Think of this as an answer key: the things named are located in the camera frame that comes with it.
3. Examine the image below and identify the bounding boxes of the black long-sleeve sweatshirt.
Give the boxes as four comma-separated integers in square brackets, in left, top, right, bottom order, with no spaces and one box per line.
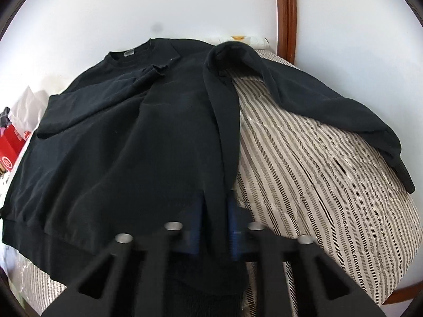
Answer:
[1,37,416,317]

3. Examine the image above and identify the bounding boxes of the striped beige quilt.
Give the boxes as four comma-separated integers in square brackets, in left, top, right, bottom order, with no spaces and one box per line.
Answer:
[13,49,423,317]

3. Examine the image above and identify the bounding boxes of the red paper shopping bag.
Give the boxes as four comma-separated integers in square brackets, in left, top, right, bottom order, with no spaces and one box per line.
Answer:
[0,124,31,172]

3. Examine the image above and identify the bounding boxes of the white Miniso plastic bag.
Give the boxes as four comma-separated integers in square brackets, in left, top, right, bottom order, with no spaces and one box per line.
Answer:
[9,87,49,139]

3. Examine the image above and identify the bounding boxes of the plaid grey cloth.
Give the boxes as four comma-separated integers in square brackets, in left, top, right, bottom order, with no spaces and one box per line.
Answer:
[0,107,11,128]

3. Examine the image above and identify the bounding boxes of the white patterned bed sheet edge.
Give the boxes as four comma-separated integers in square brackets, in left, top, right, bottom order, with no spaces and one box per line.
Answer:
[204,36,270,50]

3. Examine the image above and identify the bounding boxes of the brown wooden door frame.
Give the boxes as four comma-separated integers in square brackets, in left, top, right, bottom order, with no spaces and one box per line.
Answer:
[276,0,297,64]

